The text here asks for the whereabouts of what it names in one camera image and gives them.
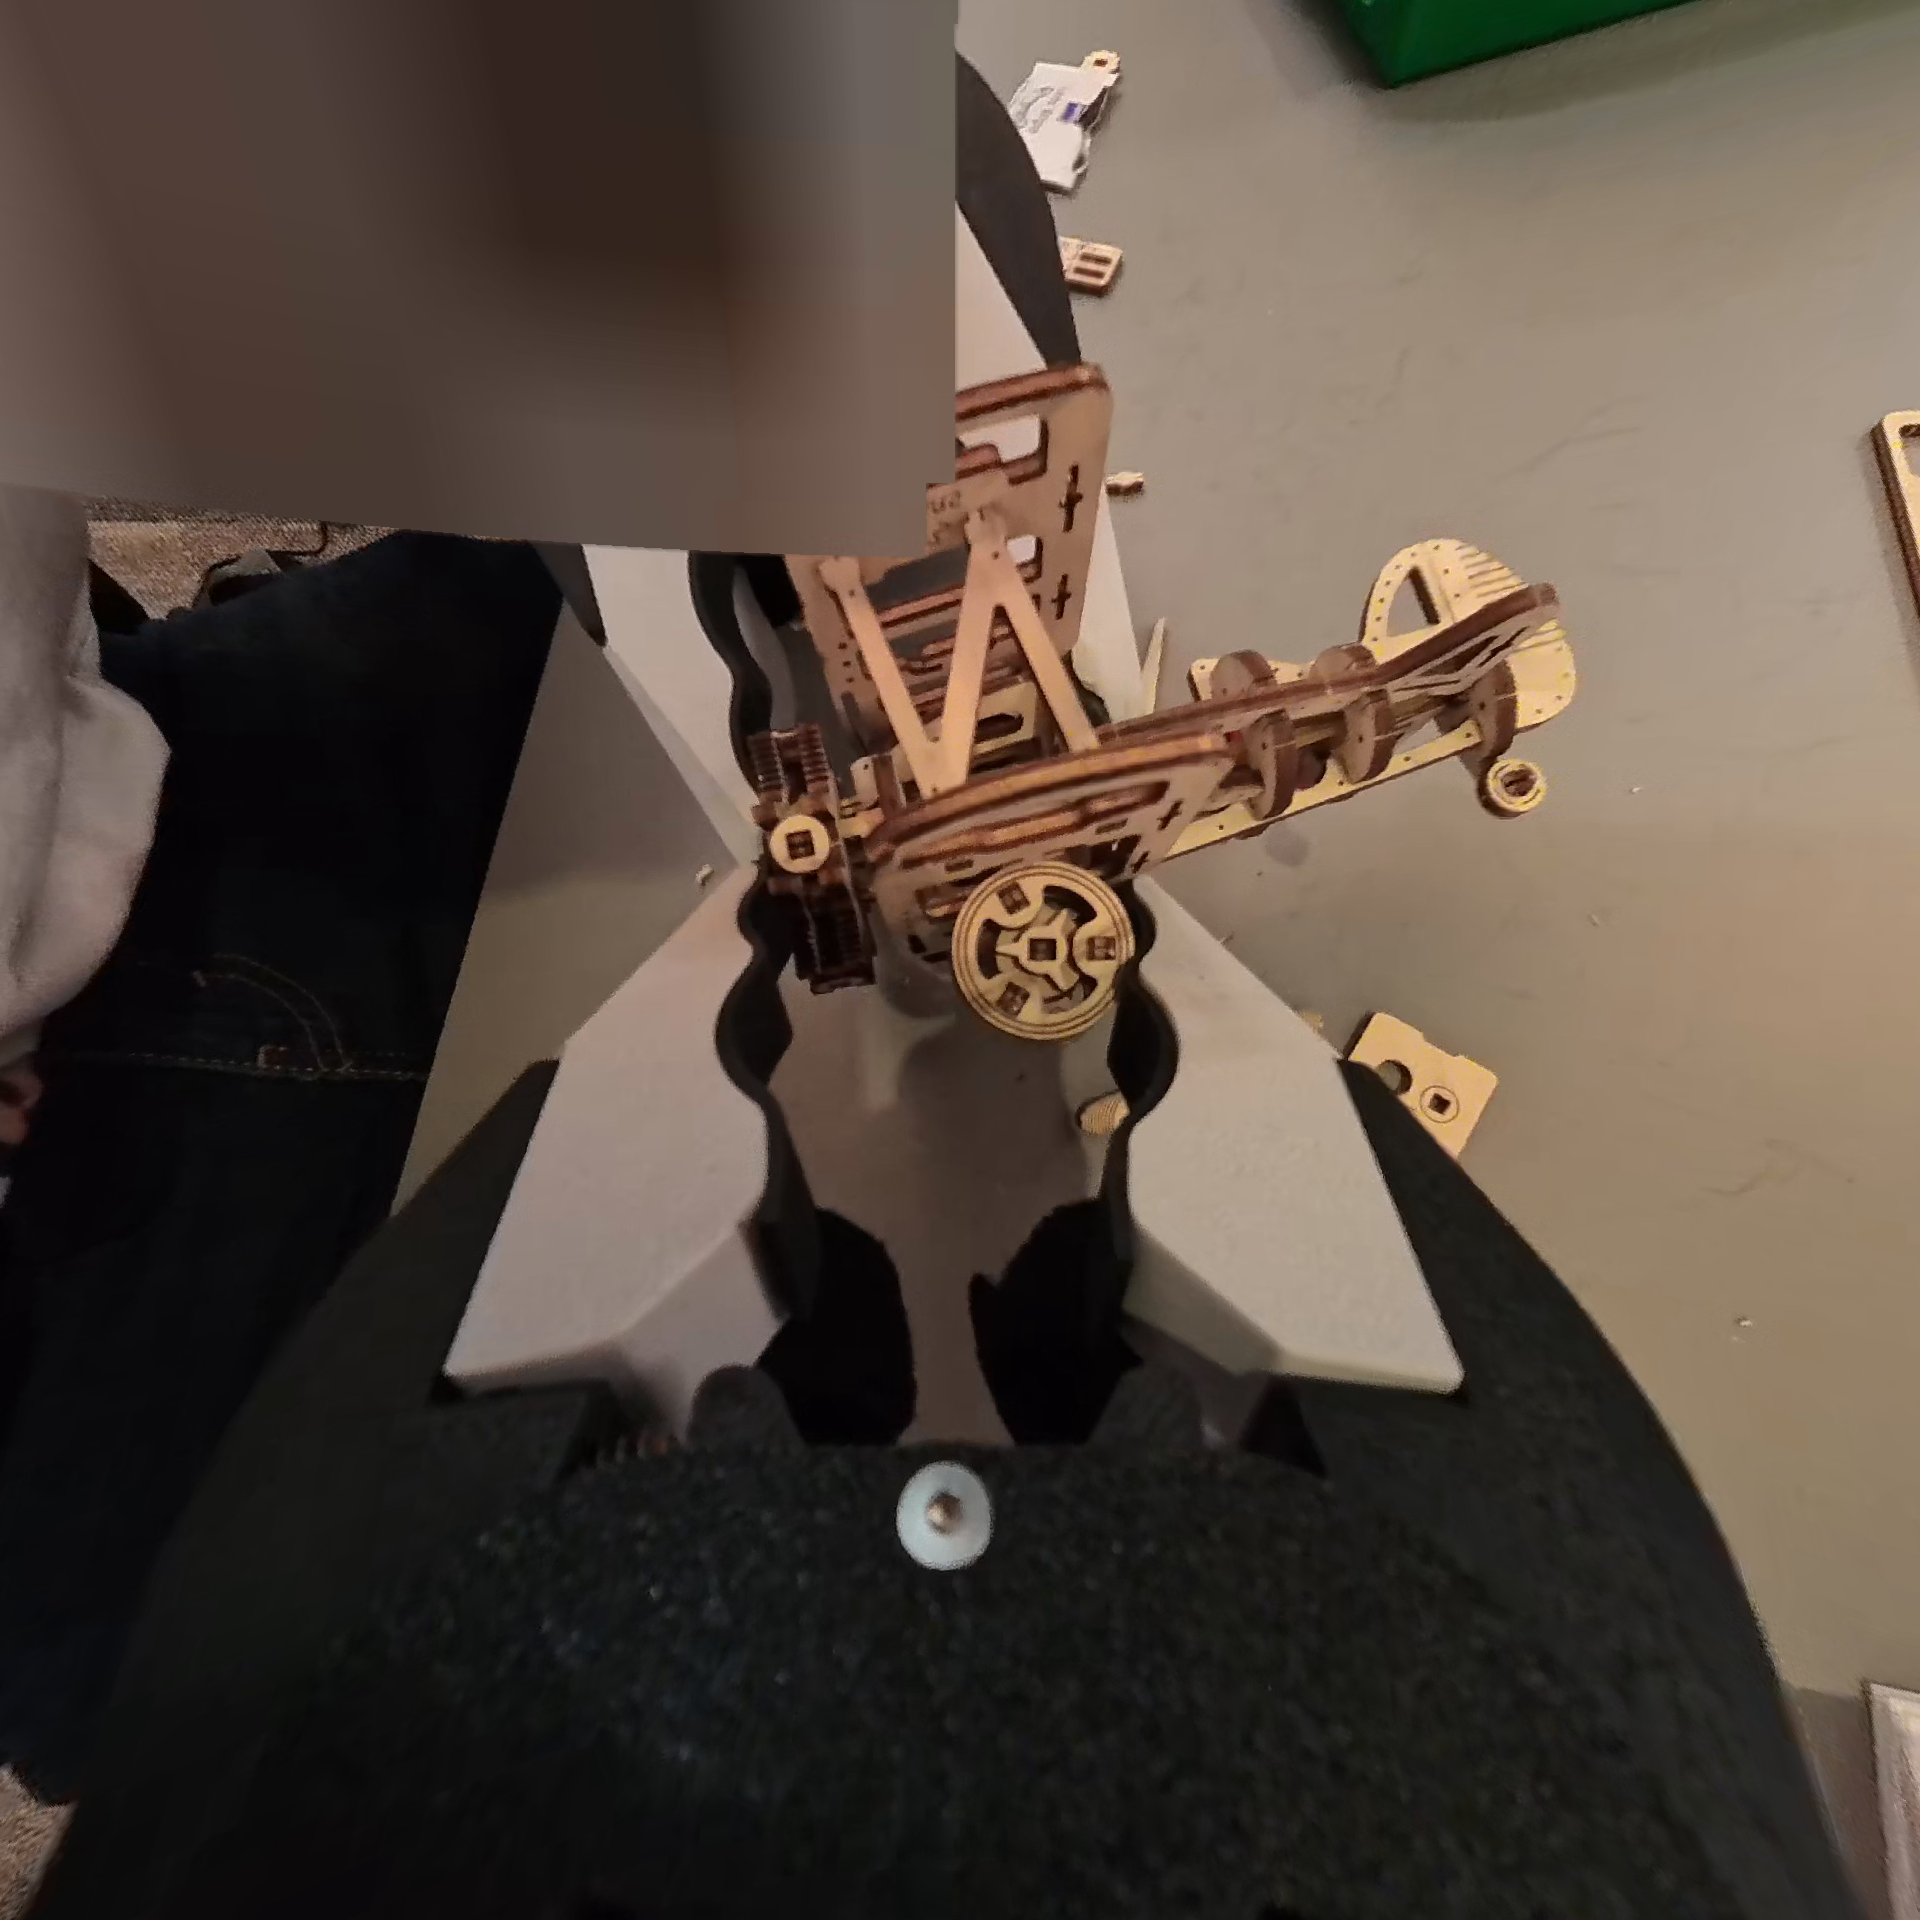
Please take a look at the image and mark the wooden parts sheet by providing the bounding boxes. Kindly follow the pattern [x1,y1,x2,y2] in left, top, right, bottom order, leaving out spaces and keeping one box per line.
[1869,406,1920,620]

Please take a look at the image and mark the small plastic bag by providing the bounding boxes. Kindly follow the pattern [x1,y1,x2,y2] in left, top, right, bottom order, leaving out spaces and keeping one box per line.
[1007,48,1125,195]

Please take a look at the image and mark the square wooden piece with holes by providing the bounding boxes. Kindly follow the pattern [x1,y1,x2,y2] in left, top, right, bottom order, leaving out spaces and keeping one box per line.
[1340,1012,1502,1162]

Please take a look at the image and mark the person's white t-shirt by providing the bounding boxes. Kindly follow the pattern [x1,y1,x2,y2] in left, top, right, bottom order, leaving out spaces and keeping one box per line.
[0,488,173,1059]

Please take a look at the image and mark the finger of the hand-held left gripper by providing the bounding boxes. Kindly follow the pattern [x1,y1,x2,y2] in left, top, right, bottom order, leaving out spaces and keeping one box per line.
[576,544,818,886]
[957,195,1154,730]

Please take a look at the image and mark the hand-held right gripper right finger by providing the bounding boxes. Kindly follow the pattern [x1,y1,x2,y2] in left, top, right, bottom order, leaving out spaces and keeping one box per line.
[1071,884,1466,1453]

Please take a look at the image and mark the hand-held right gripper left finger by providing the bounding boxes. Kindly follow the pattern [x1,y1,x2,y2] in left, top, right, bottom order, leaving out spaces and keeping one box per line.
[445,872,818,1427]

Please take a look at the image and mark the person's dark jeans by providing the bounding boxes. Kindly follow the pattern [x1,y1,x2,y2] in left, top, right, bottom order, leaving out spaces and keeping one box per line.
[0,528,570,1809]

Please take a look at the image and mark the grey desk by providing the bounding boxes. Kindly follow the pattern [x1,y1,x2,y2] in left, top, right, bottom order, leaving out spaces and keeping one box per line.
[392,0,1920,1801]

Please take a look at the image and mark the green plastic bin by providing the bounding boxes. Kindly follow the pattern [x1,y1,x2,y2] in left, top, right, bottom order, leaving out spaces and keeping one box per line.
[1318,0,1712,90]

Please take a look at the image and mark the wooden model airplane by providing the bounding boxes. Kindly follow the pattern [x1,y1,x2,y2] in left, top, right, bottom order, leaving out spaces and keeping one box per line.
[746,363,1580,1044]

